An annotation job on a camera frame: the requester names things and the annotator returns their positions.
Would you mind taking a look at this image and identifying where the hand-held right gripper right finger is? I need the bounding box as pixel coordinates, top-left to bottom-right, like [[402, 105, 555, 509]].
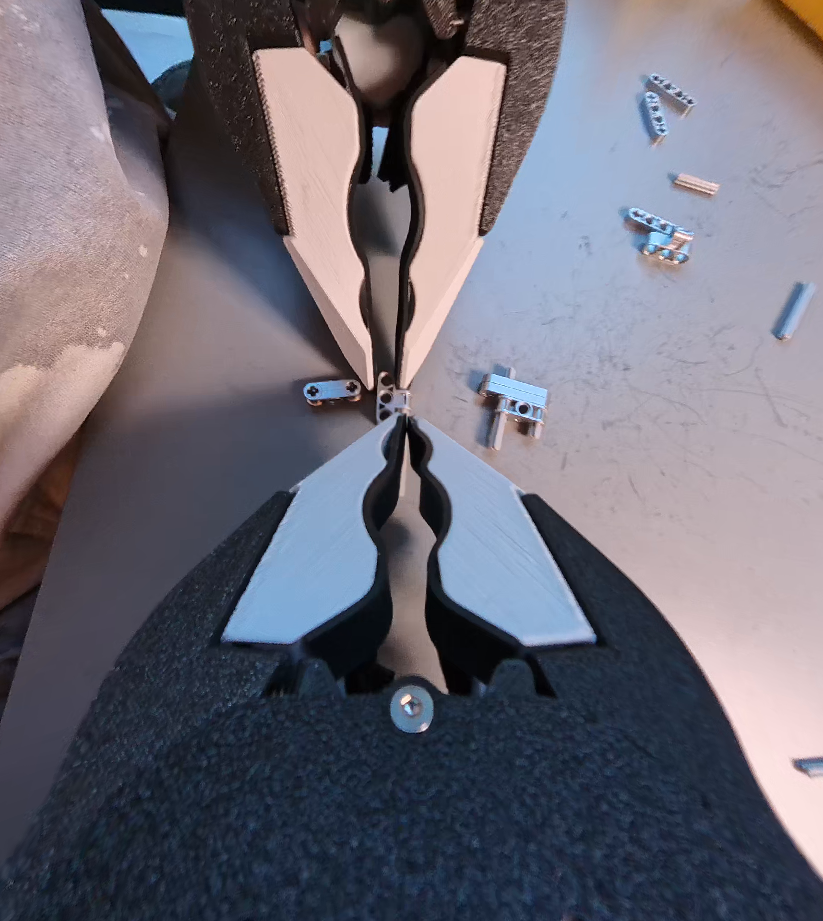
[[407, 417, 598, 653]]

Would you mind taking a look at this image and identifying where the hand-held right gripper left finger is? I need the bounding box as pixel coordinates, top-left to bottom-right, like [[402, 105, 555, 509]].
[[221, 416, 408, 657]]

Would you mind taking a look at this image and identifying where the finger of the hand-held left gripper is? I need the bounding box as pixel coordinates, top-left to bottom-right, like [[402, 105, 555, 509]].
[[395, 56, 509, 388], [253, 47, 376, 393]]

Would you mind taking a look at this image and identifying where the grey block with pins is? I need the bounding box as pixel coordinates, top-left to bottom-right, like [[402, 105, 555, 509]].
[[477, 366, 550, 452]]

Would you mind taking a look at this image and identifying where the grey double cross-hole connector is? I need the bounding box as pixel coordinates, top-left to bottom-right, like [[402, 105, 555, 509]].
[[302, 376, 363, 408]]

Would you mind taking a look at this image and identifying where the grey three-hole beam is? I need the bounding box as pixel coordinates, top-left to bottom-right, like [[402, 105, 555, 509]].
[[374, 371, 414, 425]]

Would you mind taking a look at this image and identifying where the grey holed beam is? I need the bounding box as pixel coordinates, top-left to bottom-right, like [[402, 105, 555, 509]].
[[639, 91, 670, 145], [645, 72, 698, 116]]

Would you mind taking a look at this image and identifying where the grey beam assembly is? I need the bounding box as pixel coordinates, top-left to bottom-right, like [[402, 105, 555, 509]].
[[625, 206, 695, 266]]

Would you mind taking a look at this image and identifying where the person's grey patterned clothing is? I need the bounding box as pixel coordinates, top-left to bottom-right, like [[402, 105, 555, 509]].
[[0, 0, 173, 649]]

